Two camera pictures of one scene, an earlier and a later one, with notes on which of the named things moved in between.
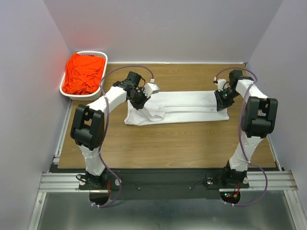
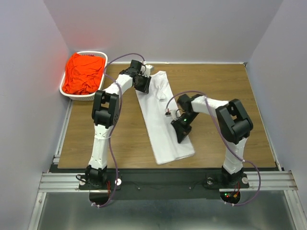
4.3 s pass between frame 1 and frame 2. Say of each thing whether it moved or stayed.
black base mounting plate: stayed
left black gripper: moved
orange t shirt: stayed
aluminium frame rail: stayed
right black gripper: moved
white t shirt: moved
